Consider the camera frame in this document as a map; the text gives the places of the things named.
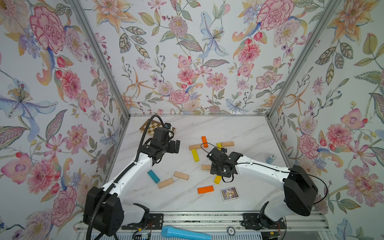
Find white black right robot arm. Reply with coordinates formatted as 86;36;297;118
207;148;318;230

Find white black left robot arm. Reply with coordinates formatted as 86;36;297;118
83;127;180;240

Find natural wood block centre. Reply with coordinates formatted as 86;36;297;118
201;165;211;171

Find natural wood block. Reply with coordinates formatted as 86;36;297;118
221;142;235;147
174;172;190;181
201;165;211;171
158;178;174;189
189;144;204;151

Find playing card box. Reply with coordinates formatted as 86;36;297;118
220;187;240;202

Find natural wood block upper left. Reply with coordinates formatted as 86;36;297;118
189;144;204;151

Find natural wood block upper right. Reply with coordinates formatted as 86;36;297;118
221;142;235;147

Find wooden folding chessboard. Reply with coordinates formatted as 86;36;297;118
140;119;176;137

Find orange block front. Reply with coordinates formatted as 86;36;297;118
198;186;214;195

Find orange block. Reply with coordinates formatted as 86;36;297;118
198;186;214;195
202;136;209;148

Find orange block upper centre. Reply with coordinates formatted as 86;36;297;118
202;136;209;148

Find teal block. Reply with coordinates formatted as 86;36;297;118
148;170;160;184

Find natural wood block lower middle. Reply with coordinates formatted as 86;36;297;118
174;172;190;181

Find natural wood block lower left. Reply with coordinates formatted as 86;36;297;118
158;178;174;189

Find blue microphone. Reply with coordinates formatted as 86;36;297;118
161;226;212;240

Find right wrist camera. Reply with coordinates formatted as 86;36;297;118
207;148;223;164

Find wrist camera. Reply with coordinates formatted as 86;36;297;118
207;148;223;164
165;123;172;130

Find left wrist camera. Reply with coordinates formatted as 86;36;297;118
165;123;172;130

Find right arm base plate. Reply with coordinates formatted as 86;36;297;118
241;213;287;231

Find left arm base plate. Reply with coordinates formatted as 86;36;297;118
121;214;164;231

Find aluminium front rail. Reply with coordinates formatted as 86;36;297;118
73;210;335;233

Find black corrugated cable hose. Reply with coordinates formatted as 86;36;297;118
85;114;166;240

